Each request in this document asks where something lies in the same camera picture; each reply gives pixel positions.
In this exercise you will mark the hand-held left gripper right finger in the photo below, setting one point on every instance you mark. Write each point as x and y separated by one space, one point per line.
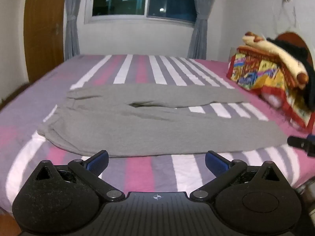
214 161

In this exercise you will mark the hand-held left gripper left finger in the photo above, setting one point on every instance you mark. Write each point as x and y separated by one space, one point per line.
99 161

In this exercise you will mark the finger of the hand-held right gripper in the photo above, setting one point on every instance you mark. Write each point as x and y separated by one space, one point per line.
301 142

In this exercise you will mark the grey pants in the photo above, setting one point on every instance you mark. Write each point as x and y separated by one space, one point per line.
137 125

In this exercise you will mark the pink pillow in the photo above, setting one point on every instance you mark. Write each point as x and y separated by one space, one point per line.
274 100

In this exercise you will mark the colourful printed blanket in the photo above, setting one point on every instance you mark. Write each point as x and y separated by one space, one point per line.
260 73

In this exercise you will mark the cream plush blanket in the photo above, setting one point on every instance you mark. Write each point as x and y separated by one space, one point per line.
283 54

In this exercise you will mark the black cloth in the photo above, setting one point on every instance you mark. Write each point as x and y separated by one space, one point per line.
295 51

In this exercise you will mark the red headboard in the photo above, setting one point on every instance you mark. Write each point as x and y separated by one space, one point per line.
294 38

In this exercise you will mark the striped pink grey bed sheet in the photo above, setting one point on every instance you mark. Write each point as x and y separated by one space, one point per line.
157 71

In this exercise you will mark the wooden door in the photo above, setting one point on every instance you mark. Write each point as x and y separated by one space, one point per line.
44 29

